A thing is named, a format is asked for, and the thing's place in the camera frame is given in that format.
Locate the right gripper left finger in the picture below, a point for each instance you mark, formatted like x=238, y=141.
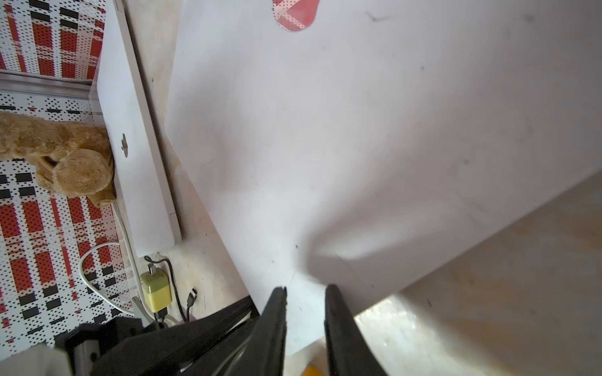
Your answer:
x=264, y=353

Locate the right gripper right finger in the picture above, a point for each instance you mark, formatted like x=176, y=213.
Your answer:
x=347, y=351

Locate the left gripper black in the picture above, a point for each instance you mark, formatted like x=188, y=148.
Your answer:
x=136, y=349

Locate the yellow usb charger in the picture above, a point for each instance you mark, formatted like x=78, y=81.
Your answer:
x=156, y=289

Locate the white laptop back left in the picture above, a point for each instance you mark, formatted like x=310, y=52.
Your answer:
x=140, y=176

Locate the white laptop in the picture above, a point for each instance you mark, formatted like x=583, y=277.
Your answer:
x=383, y=141
x=140, y=176

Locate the white laptop back right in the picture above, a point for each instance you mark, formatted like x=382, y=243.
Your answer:
x=383, y=141

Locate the brown teddy bear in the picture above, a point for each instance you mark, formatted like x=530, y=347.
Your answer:
x=70, y=158

